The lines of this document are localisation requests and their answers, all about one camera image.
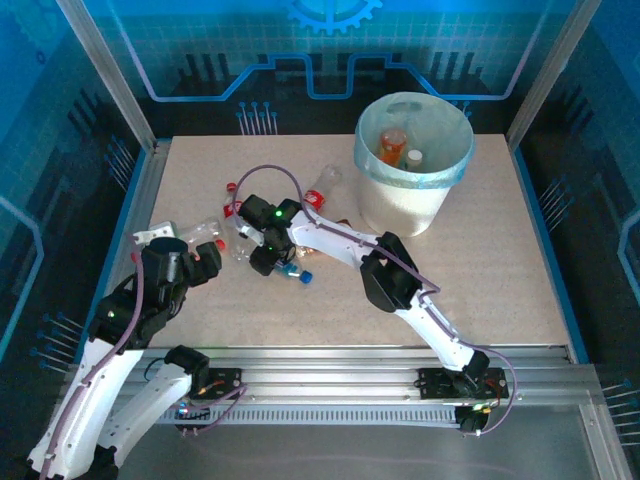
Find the aluminium frame post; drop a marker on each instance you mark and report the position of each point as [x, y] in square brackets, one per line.
[550, 70]
[107, 75]

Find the grey metal shelf plate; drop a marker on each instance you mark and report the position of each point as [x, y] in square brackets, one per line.
[350, 450]

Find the orange label bottle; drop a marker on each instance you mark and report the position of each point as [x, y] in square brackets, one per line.
[392, 145]

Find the small black controller box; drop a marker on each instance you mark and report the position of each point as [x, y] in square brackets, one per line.
[472, 420]
[189, 414]

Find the aluminium mounting rail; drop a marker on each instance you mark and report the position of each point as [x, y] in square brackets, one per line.
[325, 375]

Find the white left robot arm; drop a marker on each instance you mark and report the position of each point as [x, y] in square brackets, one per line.
[150, 400]

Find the aluminium table side rail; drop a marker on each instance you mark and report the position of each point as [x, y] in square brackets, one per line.
[142, 200]

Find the pale blue bin liner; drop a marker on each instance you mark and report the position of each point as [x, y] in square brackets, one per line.
[440, 177]

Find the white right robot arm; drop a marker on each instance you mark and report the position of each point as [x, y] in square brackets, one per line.
[330, 242]

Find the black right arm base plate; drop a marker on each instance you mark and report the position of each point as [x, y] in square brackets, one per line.
[435, 385]

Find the red label cola bottle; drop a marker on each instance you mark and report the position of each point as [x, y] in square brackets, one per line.
[233, 207]
[316, 198]

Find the blue cap flower label bottle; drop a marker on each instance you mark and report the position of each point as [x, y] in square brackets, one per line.
[306, 276]

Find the clear bottle green neck band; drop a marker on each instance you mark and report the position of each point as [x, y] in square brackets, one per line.
[241, 247]
[414, 157]

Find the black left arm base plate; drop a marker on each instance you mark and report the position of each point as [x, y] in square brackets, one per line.
[222, 382]

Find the white ribbed plastic bin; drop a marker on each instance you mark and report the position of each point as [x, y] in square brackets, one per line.
[405, 210]

